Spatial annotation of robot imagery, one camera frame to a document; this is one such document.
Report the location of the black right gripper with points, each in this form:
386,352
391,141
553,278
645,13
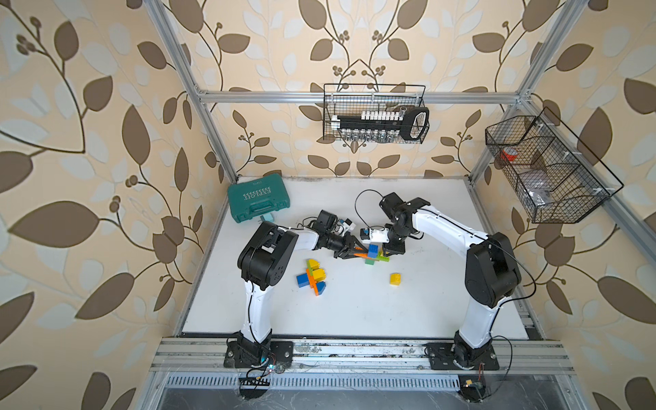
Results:
389,248

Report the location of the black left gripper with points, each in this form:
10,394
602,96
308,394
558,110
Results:
346,247

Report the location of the orange lego brick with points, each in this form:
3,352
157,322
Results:
312,282

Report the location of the small blue lego brick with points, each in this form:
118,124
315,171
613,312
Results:
302,280

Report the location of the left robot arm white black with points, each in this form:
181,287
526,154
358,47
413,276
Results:
263,263

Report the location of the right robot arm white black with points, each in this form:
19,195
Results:
491,271

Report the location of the green plastic tool case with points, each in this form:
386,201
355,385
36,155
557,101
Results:
257,197

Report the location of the black white tool in basket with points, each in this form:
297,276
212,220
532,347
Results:
407,125

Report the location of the red object in basket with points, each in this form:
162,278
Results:
509,154

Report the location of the clear plastic bag in basket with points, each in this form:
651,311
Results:
538,186

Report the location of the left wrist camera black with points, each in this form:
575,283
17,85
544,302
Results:
325,223

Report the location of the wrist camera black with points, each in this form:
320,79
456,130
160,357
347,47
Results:
325,223
390,204

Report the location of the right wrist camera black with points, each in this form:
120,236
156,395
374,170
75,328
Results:
390,204

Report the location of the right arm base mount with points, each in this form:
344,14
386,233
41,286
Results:
460,356

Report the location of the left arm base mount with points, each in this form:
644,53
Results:
247,355

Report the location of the back wall wire basket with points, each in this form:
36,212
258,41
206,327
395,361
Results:
354,98

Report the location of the side wall wire basket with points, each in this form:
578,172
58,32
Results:
580,180

